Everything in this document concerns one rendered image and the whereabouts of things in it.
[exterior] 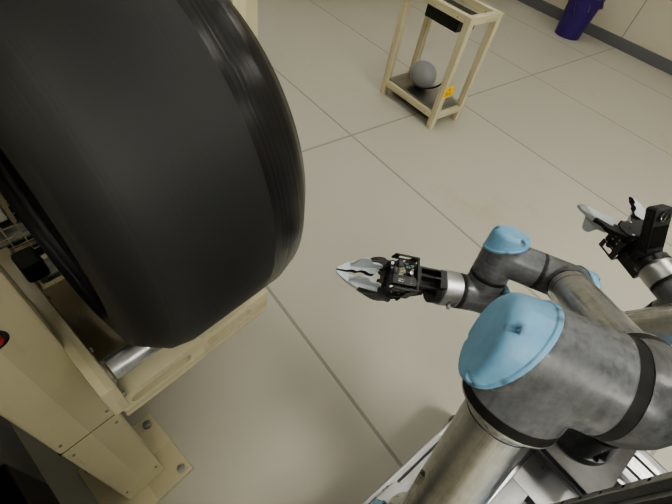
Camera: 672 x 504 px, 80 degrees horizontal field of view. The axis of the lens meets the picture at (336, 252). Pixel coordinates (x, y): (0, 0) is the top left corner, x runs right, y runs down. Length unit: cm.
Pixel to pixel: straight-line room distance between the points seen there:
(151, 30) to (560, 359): 52
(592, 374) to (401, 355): 149
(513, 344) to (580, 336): 7
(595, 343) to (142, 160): 47
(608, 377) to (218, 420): 145
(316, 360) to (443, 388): 57
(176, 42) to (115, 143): 13
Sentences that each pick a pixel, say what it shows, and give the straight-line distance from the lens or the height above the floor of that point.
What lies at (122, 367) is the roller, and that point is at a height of 91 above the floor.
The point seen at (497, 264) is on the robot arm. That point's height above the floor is 109.
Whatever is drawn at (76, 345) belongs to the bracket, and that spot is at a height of 95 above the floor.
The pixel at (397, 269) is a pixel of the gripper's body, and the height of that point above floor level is 105.
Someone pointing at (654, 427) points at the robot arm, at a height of 130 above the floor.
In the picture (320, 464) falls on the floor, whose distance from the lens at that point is 169.
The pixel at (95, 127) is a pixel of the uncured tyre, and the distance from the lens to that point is 44.
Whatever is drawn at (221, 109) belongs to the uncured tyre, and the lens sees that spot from 48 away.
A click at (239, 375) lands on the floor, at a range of 178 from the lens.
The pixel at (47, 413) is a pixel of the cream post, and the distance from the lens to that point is 97.
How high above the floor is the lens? 164
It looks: 49 degrees down
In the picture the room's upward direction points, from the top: 13 degrees clockwise
